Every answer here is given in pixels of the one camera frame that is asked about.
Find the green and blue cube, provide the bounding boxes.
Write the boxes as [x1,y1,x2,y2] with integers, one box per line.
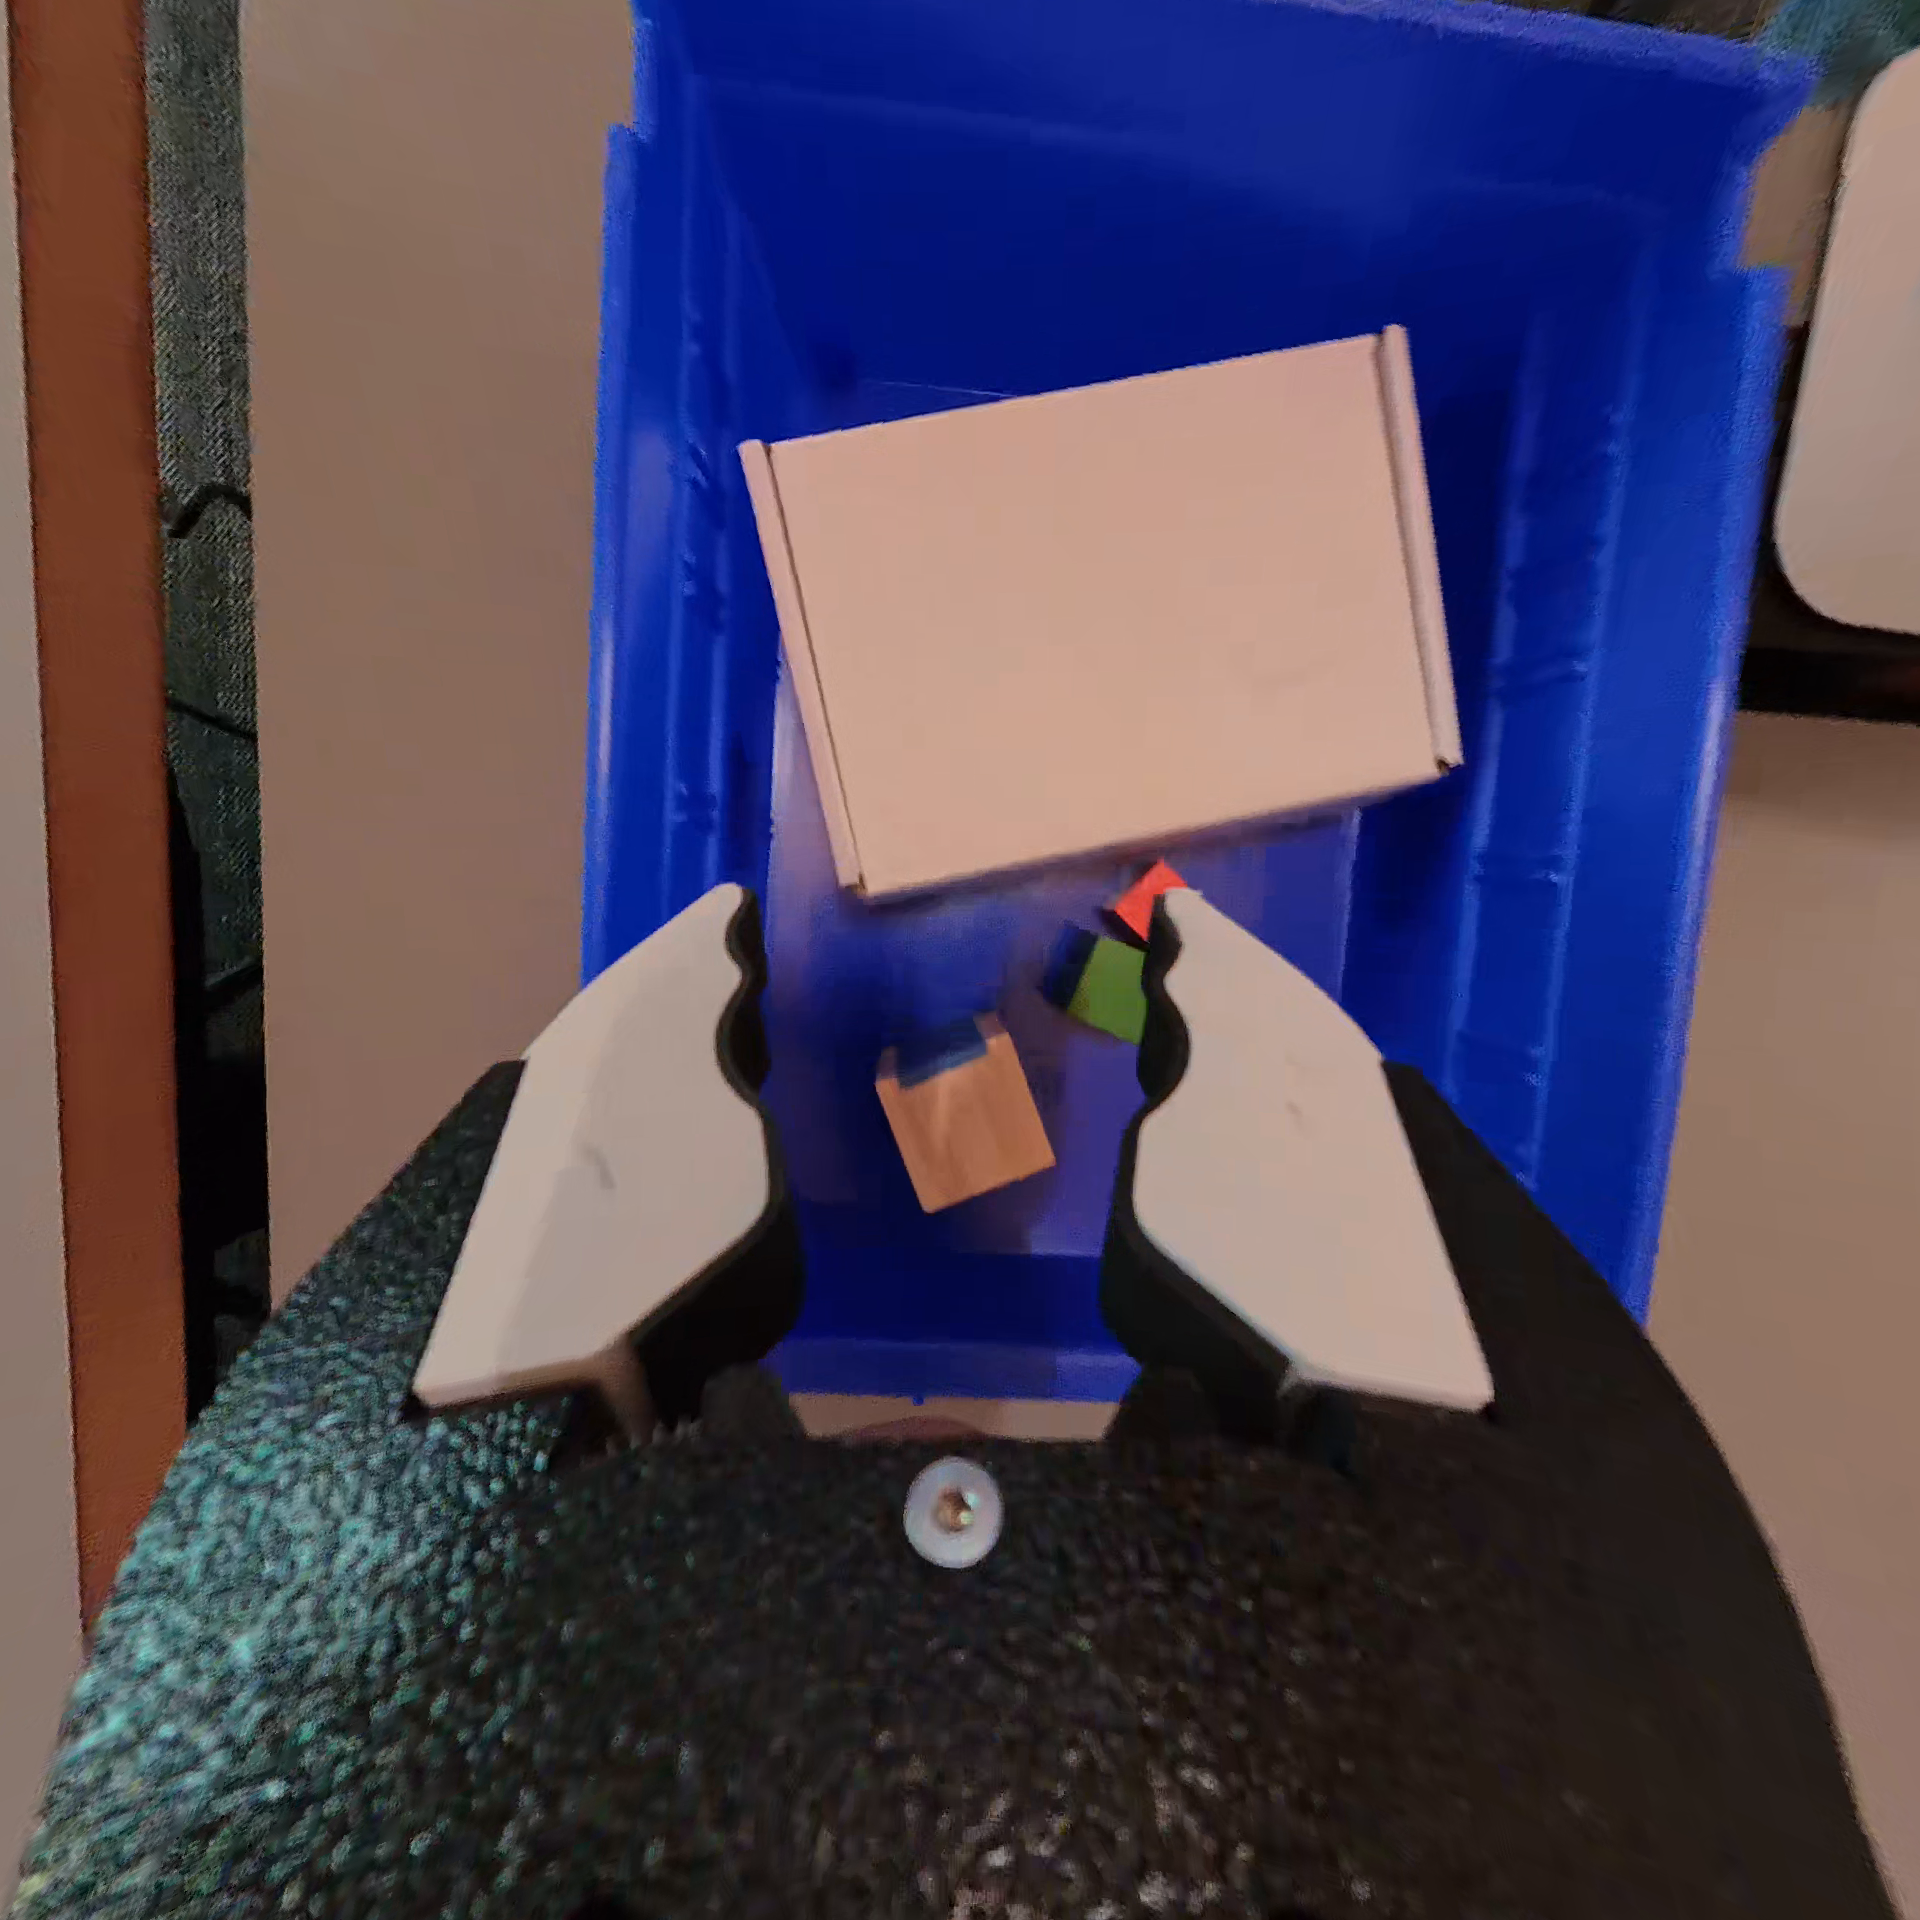
[1044,920,1154,1046]

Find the blue plastic bin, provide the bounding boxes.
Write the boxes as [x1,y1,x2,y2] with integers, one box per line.
[583,0,1823,1403]

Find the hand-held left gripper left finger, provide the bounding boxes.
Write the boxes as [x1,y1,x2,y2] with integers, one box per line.
[407,883,807,1419]

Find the white cardboard box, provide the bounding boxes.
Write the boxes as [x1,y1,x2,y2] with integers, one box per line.
[738,324,1464,906]

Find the white rounded table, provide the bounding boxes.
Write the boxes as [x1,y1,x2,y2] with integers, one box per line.
[1770,46,1920,639]

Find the wooden cube with blue tape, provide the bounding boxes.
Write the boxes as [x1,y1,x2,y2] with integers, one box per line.
[872,1014,1059,1215]

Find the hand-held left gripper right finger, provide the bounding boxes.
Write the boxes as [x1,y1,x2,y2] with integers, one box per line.
[1099,885,1502,1426]

